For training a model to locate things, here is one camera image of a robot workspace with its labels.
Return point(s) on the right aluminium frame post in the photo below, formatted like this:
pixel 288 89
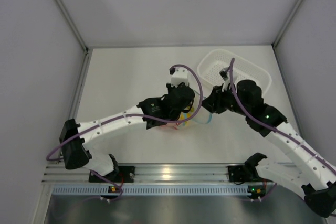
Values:
pixel 287 21

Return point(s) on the white slotted cable duct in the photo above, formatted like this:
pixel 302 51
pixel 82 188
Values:
pixel 153 190

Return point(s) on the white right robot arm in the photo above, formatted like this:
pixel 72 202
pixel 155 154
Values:
pixel 312 179

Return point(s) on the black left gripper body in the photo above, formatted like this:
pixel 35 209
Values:
pixel 168 86

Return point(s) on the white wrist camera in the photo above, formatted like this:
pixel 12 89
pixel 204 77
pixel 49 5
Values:
pixel 225 74
pixel 179 75

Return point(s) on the aluminium mounting rail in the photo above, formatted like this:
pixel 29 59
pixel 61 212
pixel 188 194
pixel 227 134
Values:
pixel 145 174

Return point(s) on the yellow fake banana bunch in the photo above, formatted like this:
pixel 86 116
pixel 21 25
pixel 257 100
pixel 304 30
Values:
pixel 189 112

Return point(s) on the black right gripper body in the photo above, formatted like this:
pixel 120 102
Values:
pixel 223 100

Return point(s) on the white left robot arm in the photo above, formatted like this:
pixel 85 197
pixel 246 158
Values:
pixel 80 140

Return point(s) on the white perforated plastic basket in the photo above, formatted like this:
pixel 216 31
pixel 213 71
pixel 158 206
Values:
pixel 218 59

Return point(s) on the clear zip top bag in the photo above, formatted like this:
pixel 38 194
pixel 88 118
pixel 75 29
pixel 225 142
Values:
pixel 201 118

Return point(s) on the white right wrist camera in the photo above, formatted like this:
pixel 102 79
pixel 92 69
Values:
pixel 225 74

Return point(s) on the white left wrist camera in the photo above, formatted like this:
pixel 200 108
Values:
pixel 179 75

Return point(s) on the aluminium frame post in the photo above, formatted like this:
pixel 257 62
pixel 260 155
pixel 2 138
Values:
pixel 71 24
pixel 287 21

